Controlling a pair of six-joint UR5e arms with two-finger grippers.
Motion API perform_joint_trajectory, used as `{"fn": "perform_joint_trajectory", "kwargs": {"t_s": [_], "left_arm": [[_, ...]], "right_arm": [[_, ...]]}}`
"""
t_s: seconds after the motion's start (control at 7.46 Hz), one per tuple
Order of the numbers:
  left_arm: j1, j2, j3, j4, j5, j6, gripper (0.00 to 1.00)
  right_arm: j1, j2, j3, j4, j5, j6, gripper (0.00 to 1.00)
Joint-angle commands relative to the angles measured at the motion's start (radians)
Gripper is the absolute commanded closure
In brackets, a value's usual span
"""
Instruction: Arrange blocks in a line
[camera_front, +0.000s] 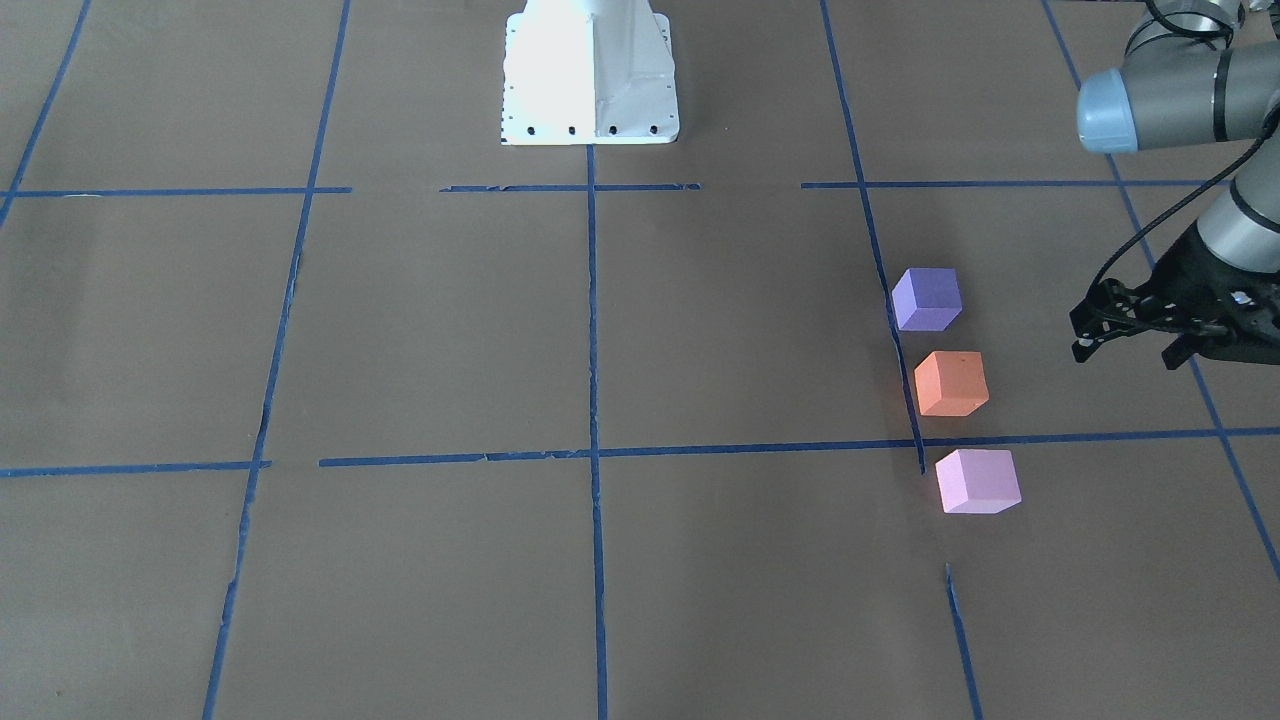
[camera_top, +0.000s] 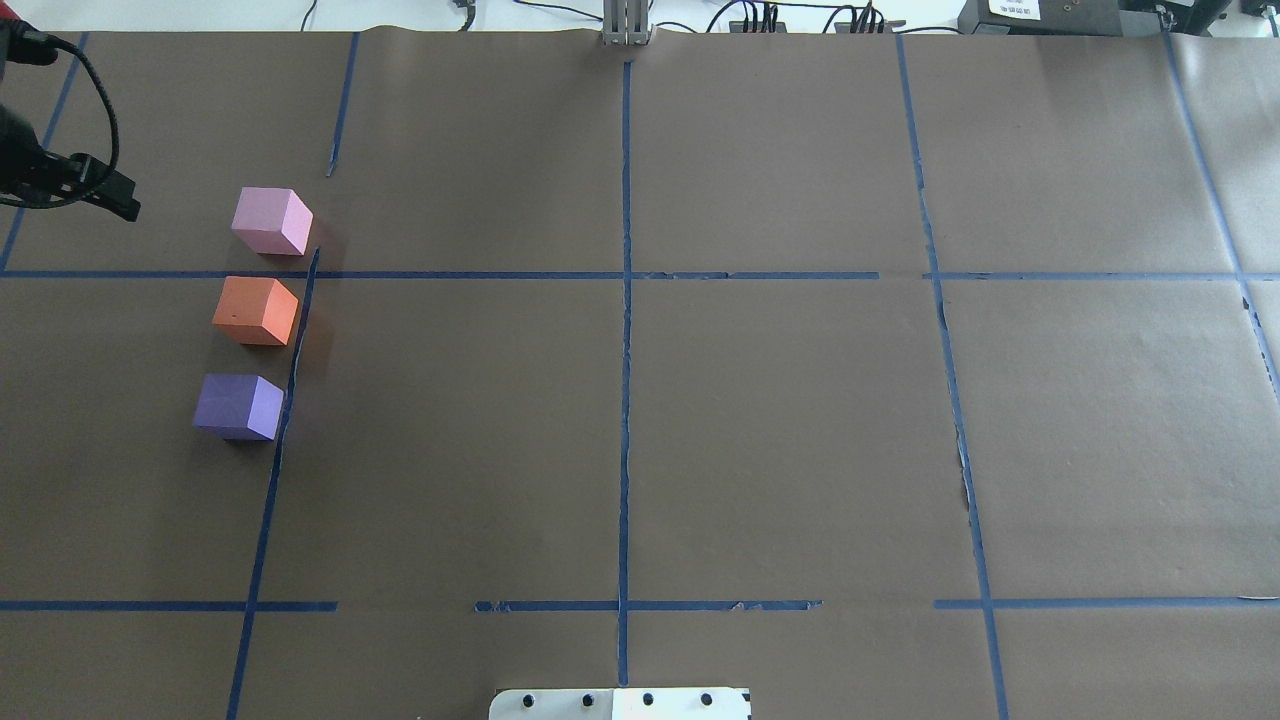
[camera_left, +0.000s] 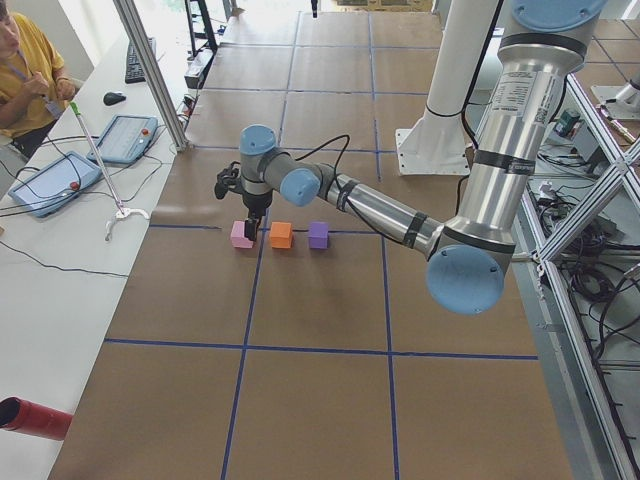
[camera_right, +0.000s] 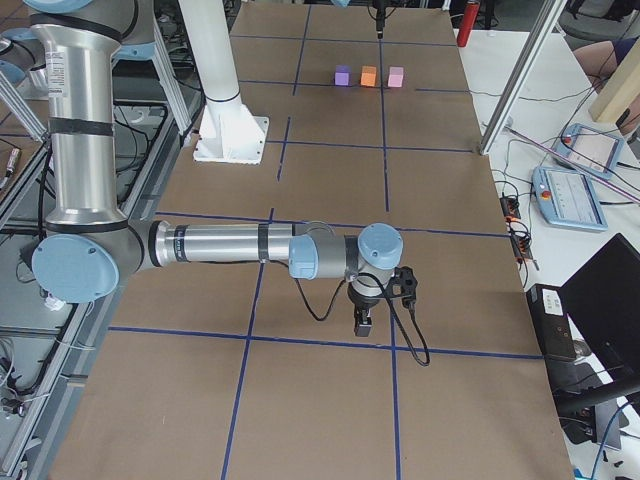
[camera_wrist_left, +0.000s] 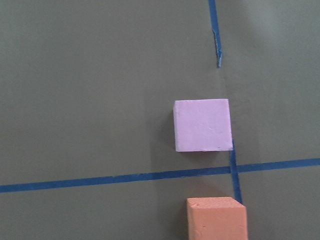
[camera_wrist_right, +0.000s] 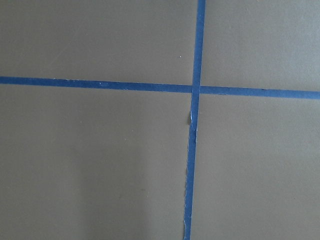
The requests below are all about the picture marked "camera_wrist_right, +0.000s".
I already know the brown paper table cover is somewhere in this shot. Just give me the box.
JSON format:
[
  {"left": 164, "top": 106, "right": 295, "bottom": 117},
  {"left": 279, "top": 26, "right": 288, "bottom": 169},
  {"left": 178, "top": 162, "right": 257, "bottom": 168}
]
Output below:
[{"left": 0, "top": 0, "right": 320, "bottom": 240}]

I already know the blue tape strip crosswise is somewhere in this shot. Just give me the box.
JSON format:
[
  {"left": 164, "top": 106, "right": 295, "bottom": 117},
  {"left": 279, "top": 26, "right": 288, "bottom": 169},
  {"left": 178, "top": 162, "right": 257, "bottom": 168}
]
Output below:
[{"left": 0, "top": 76, "right": 320, "bottom": 100}]

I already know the blue tape strip lengthwise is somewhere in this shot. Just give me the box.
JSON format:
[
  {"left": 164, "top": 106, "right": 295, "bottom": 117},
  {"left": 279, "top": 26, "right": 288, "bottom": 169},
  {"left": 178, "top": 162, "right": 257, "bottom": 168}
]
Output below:
[{"left": 183, "top": 0, "right": 206, "bottom": 240}]

